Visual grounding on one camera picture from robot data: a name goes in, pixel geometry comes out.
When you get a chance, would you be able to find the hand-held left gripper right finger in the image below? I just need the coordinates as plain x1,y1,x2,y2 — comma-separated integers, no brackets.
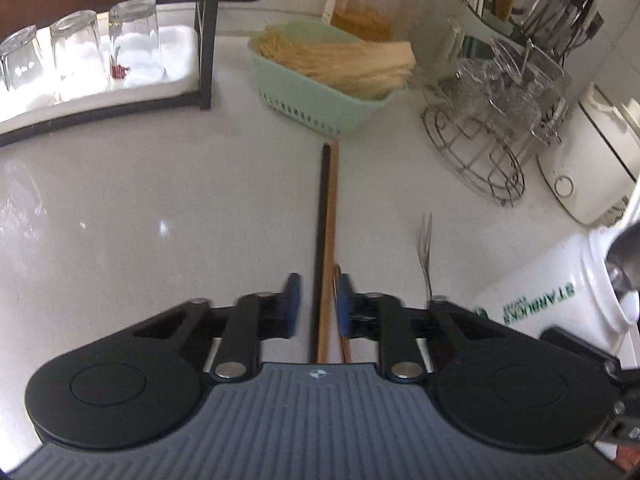
335,272,503,383

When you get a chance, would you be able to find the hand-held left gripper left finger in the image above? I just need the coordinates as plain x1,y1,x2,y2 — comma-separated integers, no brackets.
132,272,303,382

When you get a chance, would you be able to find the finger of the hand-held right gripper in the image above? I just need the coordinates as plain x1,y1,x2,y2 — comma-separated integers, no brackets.
540,326,626,377

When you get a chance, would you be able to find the white ceramic mug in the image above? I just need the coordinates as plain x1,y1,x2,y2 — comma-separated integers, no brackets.
469,224,640,361

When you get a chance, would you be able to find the wooden chopstick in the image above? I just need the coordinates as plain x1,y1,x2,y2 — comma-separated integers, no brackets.
320,143,341,364

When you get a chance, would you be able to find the black chopstick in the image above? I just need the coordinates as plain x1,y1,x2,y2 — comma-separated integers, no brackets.
309,142,332,364

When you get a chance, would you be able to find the metal spoon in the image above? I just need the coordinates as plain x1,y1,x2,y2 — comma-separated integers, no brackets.
604,229,640,291

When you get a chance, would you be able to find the hanging kitchen utensils set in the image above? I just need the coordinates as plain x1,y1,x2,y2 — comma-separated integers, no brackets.
519,0,606,56

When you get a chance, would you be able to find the metal fork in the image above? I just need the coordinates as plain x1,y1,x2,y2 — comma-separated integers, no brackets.
418,212,435,306

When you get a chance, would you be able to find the white electric cooker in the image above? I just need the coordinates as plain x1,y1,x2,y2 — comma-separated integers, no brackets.
537,82,640,226

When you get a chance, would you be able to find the green plastic basket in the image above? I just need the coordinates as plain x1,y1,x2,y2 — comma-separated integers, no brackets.
248,19,412,139

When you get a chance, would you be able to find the bundle of dried noodles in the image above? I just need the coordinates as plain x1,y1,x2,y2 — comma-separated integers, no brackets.
254,24,418,101

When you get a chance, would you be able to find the cluster of small glass cups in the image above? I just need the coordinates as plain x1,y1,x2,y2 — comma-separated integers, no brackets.
440,35,571,136

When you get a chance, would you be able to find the glass pitcher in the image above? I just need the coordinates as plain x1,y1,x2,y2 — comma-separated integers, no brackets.
520,42,572,111

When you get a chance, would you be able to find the white tray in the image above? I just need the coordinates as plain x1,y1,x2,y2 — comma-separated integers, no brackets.
0,2,201,126

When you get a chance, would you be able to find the tall clear glass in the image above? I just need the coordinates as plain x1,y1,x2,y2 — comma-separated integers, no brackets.
411,0,468,83

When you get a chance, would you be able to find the black metal shelf rack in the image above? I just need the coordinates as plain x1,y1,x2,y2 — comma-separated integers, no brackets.
0,0,221,149

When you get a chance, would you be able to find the purple plastic cup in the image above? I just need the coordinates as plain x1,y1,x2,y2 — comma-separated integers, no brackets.
492,42,526,79

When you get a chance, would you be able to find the red-lidded plastic jar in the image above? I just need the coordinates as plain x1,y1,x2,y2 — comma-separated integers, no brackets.
322,0,416,44

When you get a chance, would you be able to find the green utensil holder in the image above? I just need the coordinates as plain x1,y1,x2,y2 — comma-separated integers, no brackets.
444,0,531,61

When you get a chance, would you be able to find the glass cup with red mark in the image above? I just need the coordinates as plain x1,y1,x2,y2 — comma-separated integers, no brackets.
107,0,166,81

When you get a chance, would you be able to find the clear glass cup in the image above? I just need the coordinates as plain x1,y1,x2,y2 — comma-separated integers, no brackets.
50,10,112,97
0,25,47,93

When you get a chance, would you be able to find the metal wire cup rack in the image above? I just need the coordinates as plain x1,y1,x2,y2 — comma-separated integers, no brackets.
419,35,571,207

